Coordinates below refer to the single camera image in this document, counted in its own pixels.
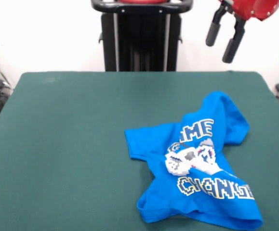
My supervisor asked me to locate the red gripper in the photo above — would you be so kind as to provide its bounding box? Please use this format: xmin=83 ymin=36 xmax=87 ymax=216
xmin=205 ymin=0 xmax=279 ymax=64

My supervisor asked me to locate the blue printed t-shirt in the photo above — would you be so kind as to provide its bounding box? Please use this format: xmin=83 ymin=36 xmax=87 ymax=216
xmin=124 ymin=90 xmax=265 ymax=231

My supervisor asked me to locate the dark green tablecloth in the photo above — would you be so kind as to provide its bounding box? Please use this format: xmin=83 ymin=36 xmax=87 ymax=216
xmin=0 ymin=70 xmax=279 ymax=231

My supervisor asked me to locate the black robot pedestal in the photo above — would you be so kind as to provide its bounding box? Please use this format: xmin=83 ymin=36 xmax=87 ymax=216
xmin=91 ymin=0 xmax=193 ymax=72

